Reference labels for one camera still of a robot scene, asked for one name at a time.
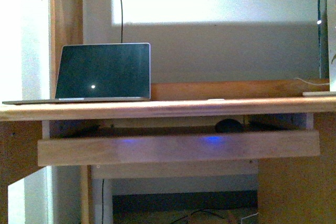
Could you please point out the grey open laptop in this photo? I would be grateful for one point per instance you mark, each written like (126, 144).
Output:
(101, 73)

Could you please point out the white desk lamp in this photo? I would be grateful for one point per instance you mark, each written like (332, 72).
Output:
(330, 22)

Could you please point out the wooden keyboard tray drawer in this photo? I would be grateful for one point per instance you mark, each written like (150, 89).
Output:
(170, 145)

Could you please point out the dark grey computer mouse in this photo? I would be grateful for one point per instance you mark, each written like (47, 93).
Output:
(228, 126)

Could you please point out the wooden desk frame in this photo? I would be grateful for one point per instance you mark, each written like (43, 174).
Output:
(292, 190)

